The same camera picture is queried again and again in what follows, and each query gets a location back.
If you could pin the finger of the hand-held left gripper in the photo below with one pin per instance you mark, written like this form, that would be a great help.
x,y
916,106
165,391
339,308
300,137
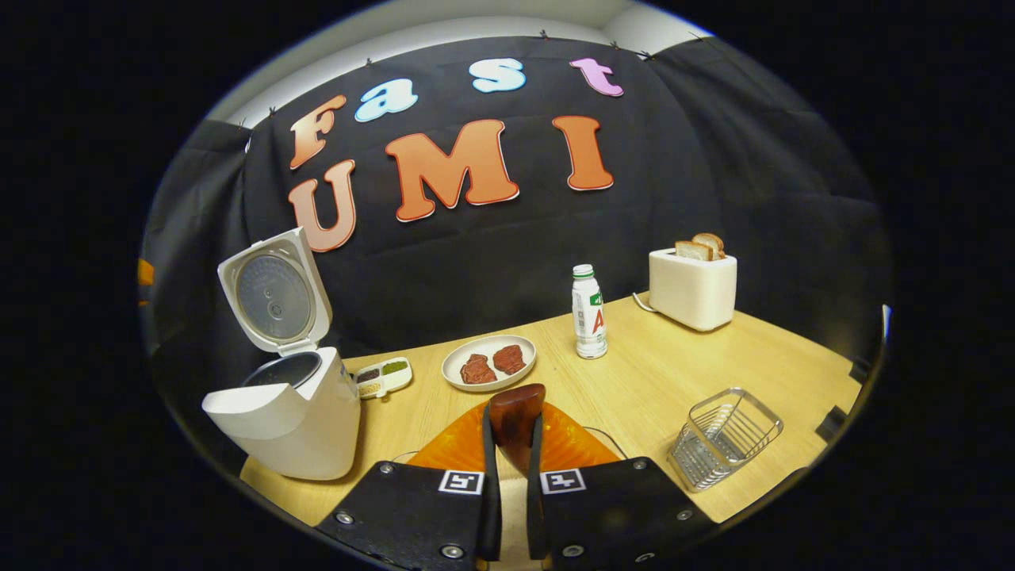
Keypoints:
x,y
145,274

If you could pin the white oval plate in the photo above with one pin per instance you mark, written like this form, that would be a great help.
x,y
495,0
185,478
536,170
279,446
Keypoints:
x,y
453,371

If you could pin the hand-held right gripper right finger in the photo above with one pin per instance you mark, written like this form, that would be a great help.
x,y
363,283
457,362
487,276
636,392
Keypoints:
x,y
535,507

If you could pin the white toaster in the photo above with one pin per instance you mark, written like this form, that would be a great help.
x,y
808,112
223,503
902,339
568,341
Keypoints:
x,y
690,293

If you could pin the white drink bottle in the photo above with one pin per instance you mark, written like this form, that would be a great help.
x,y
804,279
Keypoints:
x,y
589,325

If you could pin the black backdrop cloth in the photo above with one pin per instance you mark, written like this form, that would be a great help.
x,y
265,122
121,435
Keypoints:
x,y
515,254

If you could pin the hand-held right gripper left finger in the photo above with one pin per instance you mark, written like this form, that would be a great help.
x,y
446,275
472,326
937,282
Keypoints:
x,y
490,492

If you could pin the brown meat piece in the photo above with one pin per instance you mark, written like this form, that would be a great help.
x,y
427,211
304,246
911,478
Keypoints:
x,y
509,359
478,369

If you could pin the toasted bread slice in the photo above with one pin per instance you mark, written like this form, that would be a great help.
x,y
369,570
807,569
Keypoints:
x,y
691,251
714,242

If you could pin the brown wooden spoon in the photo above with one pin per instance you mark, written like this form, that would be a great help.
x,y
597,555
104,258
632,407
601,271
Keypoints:
x,y
515,420

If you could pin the small black block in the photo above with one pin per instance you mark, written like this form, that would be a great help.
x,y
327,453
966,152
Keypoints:
x,y
860,370
833,424

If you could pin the white compartment grain dish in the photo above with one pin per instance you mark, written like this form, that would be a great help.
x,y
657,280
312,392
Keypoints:
x,y
384,379

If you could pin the white rice cooker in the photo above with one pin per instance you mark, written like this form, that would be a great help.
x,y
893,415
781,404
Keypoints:
x,y
293,428

